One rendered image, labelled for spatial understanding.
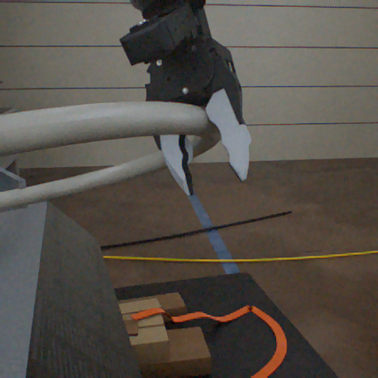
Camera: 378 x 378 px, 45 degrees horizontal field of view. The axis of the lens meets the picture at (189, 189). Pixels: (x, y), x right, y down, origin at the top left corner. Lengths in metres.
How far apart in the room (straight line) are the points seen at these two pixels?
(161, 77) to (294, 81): 5.90
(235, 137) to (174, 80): 0.09
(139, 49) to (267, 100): 5.88
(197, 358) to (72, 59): 4.54
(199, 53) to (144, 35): 0.09
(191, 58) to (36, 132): 0.19
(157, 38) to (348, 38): 6.28
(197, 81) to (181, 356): 1.71
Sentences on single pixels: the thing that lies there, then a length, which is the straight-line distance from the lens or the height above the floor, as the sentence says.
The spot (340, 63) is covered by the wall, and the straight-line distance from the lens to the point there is 6.61.
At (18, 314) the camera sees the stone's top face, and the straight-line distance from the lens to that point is 1.01.
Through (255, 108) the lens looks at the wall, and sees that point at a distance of 6.22.
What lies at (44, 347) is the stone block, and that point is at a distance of 0.94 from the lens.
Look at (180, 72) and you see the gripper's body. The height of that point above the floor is 1.31.
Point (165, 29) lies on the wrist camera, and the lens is 0.40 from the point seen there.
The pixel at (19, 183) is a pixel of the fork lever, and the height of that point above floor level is 1.12.
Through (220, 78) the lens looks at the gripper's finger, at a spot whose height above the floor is 1.30.
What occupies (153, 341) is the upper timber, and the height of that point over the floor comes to 0.20.
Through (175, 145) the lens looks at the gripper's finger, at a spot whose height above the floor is 1.24.
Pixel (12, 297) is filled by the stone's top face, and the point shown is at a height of 0.83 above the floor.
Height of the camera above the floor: 1.32
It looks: 16 degrees down
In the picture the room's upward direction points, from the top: straight up
